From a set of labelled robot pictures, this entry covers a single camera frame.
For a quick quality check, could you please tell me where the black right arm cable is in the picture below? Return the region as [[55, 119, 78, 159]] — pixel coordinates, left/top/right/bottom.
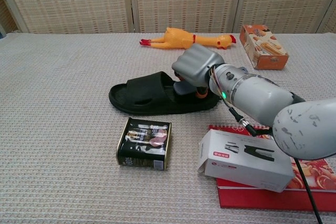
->
[[229, 105, 326, 224]]

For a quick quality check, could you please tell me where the black luncheon meat tin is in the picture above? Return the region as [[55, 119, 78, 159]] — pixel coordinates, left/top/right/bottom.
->
[[115, 116, 173, 173]]

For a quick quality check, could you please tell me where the black rubber slipper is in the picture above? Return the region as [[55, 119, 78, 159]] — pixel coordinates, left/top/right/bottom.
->
[[108, 71, 222, 116]]

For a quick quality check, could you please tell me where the white product box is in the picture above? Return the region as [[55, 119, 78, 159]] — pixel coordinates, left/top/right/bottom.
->
[[197, 128, 295, 194]]

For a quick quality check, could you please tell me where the yellow rubber chicken toy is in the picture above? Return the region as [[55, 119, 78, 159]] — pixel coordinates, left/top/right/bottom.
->
[[139, 27, 237, 51]]

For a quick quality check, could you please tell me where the white woven table cloth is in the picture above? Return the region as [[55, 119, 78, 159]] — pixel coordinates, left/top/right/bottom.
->
[[0, 32, 336, 224]]

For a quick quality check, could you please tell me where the orange snack box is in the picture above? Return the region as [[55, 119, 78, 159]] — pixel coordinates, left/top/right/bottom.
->
[[239, 24, 290, 71]]

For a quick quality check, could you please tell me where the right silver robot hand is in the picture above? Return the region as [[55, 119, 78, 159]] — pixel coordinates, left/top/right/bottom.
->
[[171, 44, 227, 99]]

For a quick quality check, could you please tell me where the red desk calendar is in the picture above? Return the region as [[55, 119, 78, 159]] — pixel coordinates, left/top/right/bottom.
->
[[208, 122, 336, 212]]

